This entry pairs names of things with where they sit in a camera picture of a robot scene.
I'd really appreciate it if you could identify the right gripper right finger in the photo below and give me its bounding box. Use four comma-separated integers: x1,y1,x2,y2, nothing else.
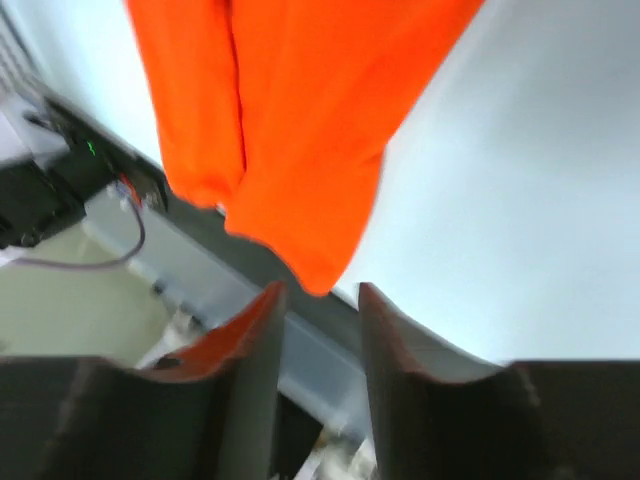
358,283,639,479

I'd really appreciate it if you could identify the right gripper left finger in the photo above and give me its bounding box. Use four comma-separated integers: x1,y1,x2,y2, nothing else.
1,282,287,479

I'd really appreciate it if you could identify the orange t shirt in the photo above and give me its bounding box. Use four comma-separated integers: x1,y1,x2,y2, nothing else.
127,0,481,296

